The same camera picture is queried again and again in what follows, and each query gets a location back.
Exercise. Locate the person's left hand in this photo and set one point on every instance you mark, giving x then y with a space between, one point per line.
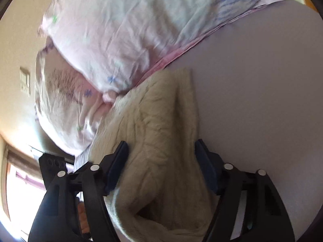
82 219

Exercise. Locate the white floral pillow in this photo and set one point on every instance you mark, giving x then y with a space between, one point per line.
113 42

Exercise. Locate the lavender bed sheet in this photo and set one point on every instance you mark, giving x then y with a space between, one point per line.
252 93

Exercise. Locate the white wall switch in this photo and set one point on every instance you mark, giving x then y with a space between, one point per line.
25 80

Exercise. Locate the cream knit sweater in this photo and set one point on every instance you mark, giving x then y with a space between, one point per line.
156 136

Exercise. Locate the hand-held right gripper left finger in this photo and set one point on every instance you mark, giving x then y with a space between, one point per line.
118 167

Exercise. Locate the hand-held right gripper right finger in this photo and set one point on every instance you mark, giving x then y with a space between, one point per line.
205 165

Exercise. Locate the bright window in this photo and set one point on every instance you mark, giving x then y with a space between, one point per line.
22 201

